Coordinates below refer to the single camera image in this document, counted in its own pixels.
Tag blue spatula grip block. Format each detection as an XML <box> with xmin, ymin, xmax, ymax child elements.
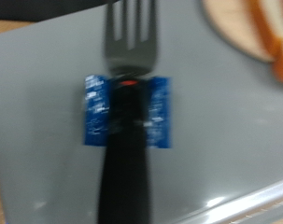
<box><xmin>83</xmin><ymin>74</ymin><xmax>173</xmax><ymax>149</ymax></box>

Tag silver toaster oven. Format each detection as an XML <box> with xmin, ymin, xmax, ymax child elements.
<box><xmin>0</xmin><ymin>0</ymin><xmax>283</xmax><ymax>224</ymax></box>

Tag round wooden cutting board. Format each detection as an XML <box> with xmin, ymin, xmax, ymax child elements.
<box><xmin>201</xmin><ymin>0</ymin><xmax>276</xmax><ymax>63</ymax></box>

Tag metal spatula black handle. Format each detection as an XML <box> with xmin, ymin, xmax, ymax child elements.
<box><xmin>97</xmin><ymin>0</ymin><xmax>159</xmax><ymax>224</ymax></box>

